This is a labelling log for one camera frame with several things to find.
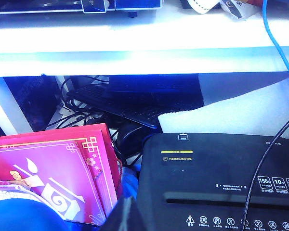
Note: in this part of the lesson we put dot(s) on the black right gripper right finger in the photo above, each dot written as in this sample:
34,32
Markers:
136,221

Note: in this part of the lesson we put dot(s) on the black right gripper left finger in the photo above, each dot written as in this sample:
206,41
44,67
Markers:
118,219

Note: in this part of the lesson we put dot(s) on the black paper shredder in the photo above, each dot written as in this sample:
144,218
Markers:
207,180

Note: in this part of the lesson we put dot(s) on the black mouse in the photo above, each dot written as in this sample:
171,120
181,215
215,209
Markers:
130,137

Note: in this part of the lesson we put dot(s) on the magenta gift box gold pattern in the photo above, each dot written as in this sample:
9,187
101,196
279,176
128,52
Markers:
50,163

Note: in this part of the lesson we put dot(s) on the glossy blue rounded object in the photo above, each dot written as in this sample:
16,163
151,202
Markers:
21,216

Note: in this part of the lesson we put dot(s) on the black keyboard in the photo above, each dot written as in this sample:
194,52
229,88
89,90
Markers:
98,98

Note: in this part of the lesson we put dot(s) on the white foam sheet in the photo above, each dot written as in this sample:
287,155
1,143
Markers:
231,120

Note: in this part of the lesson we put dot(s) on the black computer case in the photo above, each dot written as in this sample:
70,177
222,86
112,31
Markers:
159,84

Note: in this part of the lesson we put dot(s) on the white flat board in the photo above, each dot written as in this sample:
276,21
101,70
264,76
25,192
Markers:
219,89

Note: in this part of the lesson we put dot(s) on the white wooden table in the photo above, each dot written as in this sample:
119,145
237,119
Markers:
135,48

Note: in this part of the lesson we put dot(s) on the white paper cup blue print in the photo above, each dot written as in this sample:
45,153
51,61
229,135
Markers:
245,12

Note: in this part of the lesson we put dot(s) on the red white small packet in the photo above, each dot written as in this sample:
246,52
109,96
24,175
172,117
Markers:
254,2

